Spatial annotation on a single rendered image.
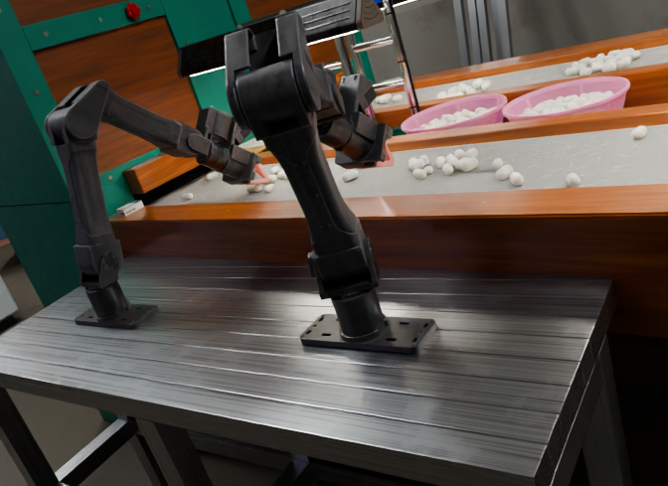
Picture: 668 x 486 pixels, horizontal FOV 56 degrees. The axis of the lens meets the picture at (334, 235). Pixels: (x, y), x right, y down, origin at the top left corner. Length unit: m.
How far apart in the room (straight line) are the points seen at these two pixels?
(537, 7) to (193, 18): 2.35
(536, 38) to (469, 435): 3.41
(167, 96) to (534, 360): 1.42
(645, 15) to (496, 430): 3.29
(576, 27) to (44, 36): 2.89
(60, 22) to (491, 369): 1.39
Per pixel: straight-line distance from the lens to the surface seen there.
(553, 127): 1.33
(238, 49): 0.75
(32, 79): 1.73
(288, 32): 0.74
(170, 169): 1.82
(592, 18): 3.87
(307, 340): 0.93
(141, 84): 1.89
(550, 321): 0.84
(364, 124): 1.06
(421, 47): 4.21
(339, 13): 1.35
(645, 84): 1.60
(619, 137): 1.25
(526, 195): 0.99
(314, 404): 0.81
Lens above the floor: 1.12
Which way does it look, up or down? 20 degrees down
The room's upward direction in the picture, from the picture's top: 18 degrees counter-clockwise
